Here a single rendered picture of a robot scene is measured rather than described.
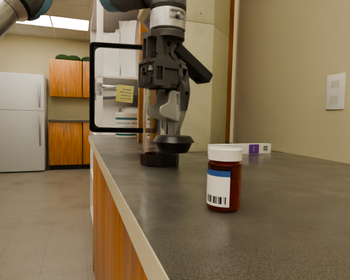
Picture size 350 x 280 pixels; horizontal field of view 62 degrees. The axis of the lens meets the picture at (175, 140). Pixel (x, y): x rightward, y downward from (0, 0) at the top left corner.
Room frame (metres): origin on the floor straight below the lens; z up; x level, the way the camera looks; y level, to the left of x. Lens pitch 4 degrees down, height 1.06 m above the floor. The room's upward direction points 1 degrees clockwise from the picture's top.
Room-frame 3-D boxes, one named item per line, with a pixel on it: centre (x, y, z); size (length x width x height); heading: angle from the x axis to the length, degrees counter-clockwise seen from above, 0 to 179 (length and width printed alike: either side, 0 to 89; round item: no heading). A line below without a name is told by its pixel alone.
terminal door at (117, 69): (1.33, 0.24, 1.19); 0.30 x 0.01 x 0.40; 99
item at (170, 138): (0.64, 0.00, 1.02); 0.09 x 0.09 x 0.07
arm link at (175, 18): (0.62, 0.02, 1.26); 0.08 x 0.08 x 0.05
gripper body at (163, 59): (0.62, 0.03, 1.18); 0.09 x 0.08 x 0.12; 124
